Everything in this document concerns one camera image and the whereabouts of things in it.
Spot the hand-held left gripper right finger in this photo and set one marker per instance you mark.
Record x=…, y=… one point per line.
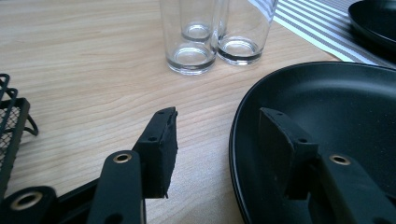
x=286, y=155

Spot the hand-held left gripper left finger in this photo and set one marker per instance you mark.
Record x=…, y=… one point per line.
x=158, y=155

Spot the black plate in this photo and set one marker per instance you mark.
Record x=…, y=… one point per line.
x=342, y=102
x=376, y=21

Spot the clear drinking glass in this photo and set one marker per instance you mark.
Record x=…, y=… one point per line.
x=246, y=31
x=196, y=31
x=174, y=46

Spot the grey white striped placemat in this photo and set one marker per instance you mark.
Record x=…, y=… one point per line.
x=311, y=28

